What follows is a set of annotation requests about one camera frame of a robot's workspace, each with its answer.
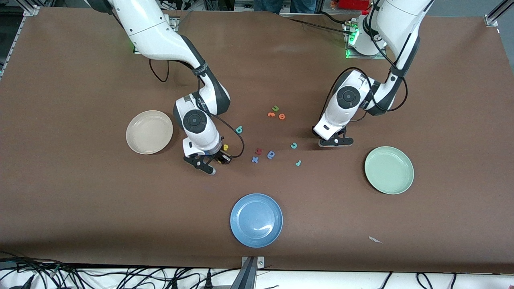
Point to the white paper scrap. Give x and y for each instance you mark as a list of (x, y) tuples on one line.
[(375, 239)]

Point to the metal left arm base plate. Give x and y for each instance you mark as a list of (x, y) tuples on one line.
[(353, 57)]

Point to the red box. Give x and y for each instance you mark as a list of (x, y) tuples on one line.
[(353, 5)]

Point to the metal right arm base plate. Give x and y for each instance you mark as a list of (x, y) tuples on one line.
[(175, 22)]

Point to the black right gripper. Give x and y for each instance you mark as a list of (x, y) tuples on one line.
[(219, 155)]

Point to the aluminium frame profile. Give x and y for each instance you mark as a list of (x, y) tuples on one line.
[(492, 19), (31, 11)]

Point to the beige brown plate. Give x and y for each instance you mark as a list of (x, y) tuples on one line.
[(149, 132)]

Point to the blue letter a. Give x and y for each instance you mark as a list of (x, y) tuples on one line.
[(270, 155)]

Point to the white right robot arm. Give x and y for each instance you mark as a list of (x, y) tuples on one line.
[(148, 32)]

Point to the blue plate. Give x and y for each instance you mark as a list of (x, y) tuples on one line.
[(256, 220)]

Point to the light green plate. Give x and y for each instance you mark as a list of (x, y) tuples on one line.
[(389, 170)]

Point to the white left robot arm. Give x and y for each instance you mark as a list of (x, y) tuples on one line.
[(401, 20)]

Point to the person in blue jeans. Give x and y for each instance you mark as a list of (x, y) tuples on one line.
[(301, 5)]

